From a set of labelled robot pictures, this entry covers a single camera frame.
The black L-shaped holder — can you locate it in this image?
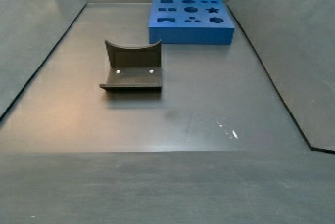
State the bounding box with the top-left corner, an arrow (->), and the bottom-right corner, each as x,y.
99,41 -> 162,91

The blue shape sorter block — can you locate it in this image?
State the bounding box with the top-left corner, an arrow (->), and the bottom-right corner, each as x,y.
148,0 -> 235,45

